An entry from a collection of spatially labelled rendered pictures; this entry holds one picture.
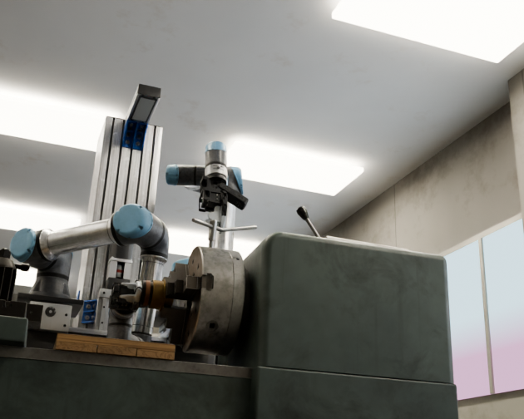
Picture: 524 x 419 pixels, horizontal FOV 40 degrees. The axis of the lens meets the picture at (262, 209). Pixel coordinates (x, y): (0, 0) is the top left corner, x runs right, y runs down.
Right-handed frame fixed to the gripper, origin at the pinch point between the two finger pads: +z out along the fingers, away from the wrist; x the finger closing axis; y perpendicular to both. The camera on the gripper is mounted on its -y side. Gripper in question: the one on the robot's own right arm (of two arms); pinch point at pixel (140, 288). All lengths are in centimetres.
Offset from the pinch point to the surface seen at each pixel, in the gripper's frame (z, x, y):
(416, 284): 17, 6, -78
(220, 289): 12.1, -1.0, -20.7
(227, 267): 10.7, 6.1, -22.5
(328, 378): 18, -24, -51
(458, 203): -263, 169, -274
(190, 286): 10.2, -0.5, -12.3
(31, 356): 14.0, -23.8, 26.7
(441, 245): -290, 142, -272
